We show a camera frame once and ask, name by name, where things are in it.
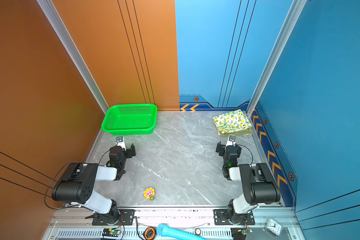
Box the yellow green patterned skirt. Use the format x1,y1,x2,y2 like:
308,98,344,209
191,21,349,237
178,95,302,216
213,110,252,134

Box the green plastic basket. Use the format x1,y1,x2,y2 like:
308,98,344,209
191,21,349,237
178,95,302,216
101,104,158,136

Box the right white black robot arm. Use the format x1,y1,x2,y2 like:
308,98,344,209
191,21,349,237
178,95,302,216
216,141,281,225

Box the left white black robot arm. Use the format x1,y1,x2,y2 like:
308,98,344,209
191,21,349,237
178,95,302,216
52,144,136,226

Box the yellow flower toy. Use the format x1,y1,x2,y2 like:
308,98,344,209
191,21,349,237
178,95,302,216
144,188,155,201

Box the left green circuit board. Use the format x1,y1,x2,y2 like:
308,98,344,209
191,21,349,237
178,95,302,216
102,228,122,240

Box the green circuit board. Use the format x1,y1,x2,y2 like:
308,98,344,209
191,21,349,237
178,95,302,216
102,228,122,240
238,227,253,236

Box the right green circuit board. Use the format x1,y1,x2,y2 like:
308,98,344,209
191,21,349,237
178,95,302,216
238,227,253,236

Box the orange black tape measure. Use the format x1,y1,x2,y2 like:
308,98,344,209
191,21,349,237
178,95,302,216
144,227,156,240

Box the small white alarm clock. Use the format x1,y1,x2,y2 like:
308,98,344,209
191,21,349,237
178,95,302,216
265,219,283,237

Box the blue cylindrical flashlight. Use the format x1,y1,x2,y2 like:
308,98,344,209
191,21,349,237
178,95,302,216
157,224,205,240

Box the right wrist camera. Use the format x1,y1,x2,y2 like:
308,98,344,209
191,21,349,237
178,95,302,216
228,135,236,144

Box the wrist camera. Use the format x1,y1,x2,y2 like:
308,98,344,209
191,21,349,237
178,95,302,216
228,135,236,144
116,136,124,145

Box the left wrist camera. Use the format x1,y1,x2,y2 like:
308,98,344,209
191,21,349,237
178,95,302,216
116,136,124,145

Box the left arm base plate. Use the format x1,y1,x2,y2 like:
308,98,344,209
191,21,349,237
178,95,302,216
92,209,135,226

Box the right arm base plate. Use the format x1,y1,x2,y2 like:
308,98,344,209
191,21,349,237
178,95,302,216
213,209,256,226

